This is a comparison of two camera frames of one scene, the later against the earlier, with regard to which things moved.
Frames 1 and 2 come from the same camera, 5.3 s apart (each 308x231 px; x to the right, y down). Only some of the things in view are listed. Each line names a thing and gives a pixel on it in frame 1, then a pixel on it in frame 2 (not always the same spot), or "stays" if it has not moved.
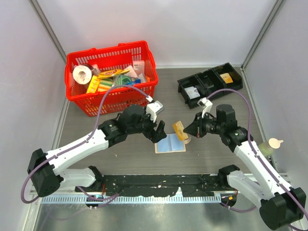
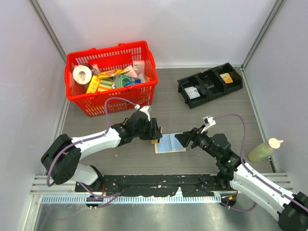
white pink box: (139, 67) stays
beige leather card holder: (171, 144) stays
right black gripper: (196, 128) -> (184, 138)
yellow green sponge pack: (105, 84) stays
